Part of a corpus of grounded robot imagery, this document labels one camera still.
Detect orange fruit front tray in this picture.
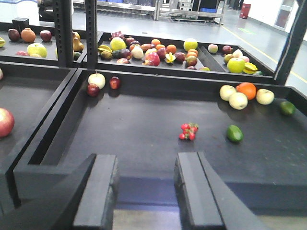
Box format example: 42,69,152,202
236,82,257,100

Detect large green apple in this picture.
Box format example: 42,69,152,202
227,57,245,73

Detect green avocado front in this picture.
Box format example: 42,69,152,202
226,125,243,142

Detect pale apple left corner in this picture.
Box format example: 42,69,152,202
88,73,106,89

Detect red apple rear tray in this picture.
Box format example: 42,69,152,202
143,52,160,66

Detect black fruit display stand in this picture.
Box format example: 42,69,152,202
0,0,307,216

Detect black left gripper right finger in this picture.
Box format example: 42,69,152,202
174,152,268,230

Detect yellow starfruit right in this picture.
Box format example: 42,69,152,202
243,62,258,74

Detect dark red apple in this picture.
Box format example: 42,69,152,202
87,83,100,97

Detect large red apple left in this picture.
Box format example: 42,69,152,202
0,108,15,138

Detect pale yellow pear right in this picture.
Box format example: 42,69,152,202
256,89,275,105

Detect yellow green citrus back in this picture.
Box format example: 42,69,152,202
183,38,198,52

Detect yellow green pomelo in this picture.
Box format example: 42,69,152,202
110,37,126,51

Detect pale yellow pear front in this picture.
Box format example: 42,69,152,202
228,92,248,110

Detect cherry tomato bunch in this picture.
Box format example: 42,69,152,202
179,123,199,140

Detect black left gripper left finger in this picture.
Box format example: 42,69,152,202
0,154,119,230

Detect pale yellow pear left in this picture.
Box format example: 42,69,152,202
219,85,237,102

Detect green avocado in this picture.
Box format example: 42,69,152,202
280,101,296,115
226,125,243,142

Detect small red apple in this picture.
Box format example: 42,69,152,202
109,76,120,90

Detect pale yellow pear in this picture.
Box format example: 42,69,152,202
228,92,248,110
256,89,275,105
219,85,237,102

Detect green avocado right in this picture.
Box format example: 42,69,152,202
280,101,296,115

